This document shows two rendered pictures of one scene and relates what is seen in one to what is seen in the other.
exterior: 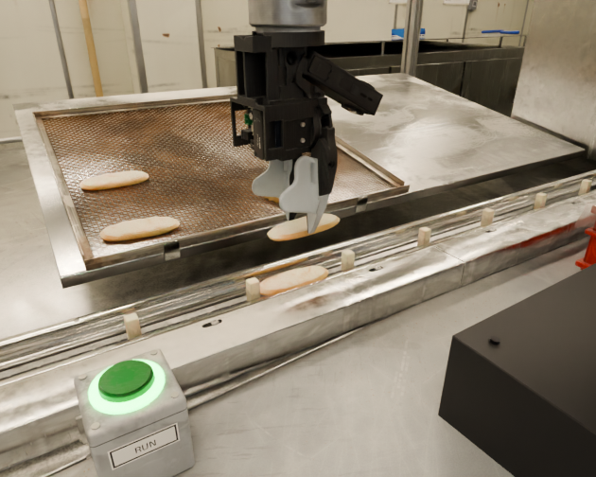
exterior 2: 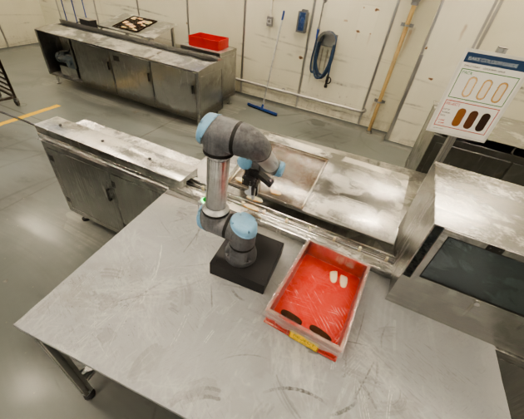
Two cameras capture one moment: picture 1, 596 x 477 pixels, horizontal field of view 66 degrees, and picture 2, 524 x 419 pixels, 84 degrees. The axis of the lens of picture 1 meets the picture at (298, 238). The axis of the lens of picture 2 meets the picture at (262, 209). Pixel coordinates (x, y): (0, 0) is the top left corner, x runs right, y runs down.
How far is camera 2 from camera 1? 1.37 m
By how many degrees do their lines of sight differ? 45
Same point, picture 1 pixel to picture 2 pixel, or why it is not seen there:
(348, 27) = not seen: outside the picture
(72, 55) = (379, 73)
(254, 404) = not seen: hidden behind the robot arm
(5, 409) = (200, 194)
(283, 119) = (245, 179)
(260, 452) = not seen: hidden behind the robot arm
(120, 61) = (402, 83)
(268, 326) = (233, 209)
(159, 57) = (419, 89)
